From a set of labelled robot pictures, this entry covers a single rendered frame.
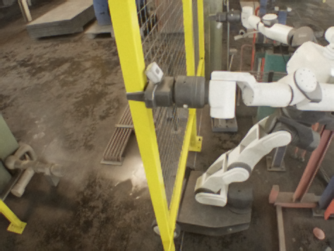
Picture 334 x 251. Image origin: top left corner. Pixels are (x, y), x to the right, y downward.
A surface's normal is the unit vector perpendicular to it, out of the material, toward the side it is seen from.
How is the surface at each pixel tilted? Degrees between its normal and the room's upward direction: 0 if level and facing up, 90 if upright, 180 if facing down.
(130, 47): 90
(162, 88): 0
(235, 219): 0
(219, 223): 0
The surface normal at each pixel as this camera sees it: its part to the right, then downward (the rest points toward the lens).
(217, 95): -0.21, 0.18
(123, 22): -0.18, 0.65
